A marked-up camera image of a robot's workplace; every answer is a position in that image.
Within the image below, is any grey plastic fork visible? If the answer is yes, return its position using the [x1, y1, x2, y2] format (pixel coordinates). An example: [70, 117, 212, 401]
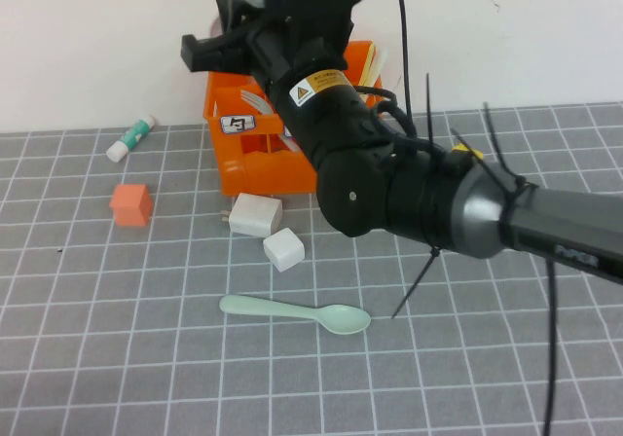
[239, 89, 304, 155]

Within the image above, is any orange plastic cutlery holder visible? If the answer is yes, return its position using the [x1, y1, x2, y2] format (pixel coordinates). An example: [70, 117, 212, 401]
[202, 40, 388, 198]

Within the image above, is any white foam cube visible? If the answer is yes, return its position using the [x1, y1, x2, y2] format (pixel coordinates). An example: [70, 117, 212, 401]
[263, 227, 307, 273]

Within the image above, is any grey checked tablecloth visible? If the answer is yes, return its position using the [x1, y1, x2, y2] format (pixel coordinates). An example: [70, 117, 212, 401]
[0, 102, 623, 436]

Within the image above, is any mint green plastic spoon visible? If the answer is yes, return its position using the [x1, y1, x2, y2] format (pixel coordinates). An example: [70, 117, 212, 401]
[219, 293, 372, 336]

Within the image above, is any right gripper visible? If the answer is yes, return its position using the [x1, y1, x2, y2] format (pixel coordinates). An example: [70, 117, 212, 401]
[180, 0, 352, 83]

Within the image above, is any yellow plastic knife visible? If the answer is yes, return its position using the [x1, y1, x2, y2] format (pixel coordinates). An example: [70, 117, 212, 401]
[357, 41, 379, 97]

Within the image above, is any salmon orange foam cube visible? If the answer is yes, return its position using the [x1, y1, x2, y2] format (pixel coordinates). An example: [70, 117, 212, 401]
[109, 184, 155, 229]

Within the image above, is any white green glue stick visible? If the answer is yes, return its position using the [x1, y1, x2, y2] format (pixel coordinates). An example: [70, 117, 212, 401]
[105, 115, 158, 164]

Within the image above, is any black zip tie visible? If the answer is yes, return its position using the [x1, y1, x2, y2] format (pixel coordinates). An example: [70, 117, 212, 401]
[390, 247, 442, 320]
[424, 72, 438, 151]
[483, 101, 528, 190]

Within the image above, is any white power adapter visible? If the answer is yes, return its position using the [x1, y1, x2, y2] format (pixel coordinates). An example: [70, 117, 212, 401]
[221, 192, 285, 238]

